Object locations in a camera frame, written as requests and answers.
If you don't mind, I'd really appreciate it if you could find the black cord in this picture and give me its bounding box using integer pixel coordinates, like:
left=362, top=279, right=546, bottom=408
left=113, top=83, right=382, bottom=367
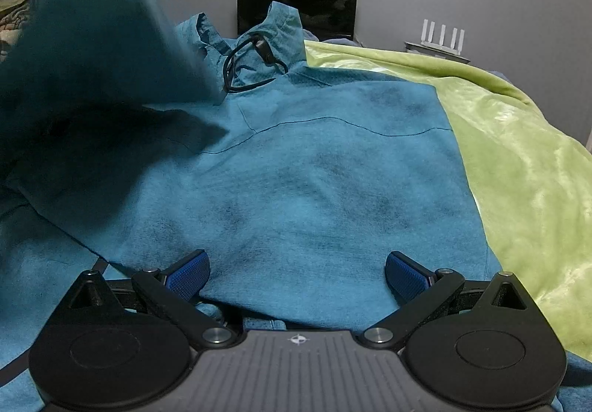
left=223, top=34, right=288, bottom=94

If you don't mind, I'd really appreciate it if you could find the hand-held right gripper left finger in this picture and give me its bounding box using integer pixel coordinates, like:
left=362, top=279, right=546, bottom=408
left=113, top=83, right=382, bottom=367
left=55, top=249, right=240, bottom=350

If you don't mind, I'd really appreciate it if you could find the teal hoodie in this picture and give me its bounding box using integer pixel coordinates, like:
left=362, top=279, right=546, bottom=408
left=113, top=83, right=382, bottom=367
left=0, top=0, right=507, bottom=412

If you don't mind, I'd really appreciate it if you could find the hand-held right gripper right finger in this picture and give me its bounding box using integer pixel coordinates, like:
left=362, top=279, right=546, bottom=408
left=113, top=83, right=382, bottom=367
left=363, top=251, right=540, bottom=350

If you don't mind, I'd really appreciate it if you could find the white router with antennas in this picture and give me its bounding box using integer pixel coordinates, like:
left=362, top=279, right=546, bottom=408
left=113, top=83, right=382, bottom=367
left=420, top=20, right=465, bottom=51

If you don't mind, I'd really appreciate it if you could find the green fleece blanket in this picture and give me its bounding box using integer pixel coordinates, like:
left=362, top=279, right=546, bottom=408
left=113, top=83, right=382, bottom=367
left=303, top=40, right=592, bottom=364

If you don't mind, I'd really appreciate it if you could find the patterned cloth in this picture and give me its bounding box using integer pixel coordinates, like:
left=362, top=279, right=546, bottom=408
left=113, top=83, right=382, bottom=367
left=0, top=0, right=34, bottom=66

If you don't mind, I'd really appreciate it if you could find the grey wall shelf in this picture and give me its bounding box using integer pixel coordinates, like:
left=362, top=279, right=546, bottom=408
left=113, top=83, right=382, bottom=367
left=404, top=41, right=470, bottom=61

